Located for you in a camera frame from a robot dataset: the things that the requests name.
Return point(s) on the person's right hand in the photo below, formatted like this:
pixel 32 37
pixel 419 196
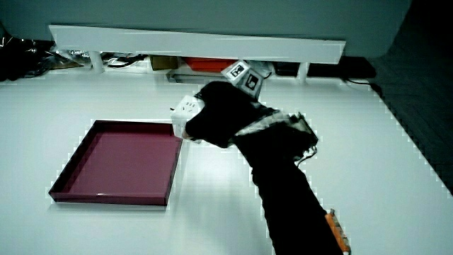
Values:
pixel 223 113

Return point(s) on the white cube socket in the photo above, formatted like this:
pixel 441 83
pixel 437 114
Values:
pixel 185 111

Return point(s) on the maroon square tray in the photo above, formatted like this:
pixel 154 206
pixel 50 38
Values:
pixel 124 163

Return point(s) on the person's right forearm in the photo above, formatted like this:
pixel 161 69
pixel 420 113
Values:
pixel 290 191

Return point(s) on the orange box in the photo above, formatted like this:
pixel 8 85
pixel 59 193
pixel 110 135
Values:
pixel 209 64

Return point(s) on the white desk riser shelf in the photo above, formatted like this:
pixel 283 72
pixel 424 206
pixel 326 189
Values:
pixel 198 44

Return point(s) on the small black box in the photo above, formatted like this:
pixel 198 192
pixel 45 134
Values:
pixel 286 68

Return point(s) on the brown cardboard box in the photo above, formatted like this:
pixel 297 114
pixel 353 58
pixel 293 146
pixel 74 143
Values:
pixel 163 62

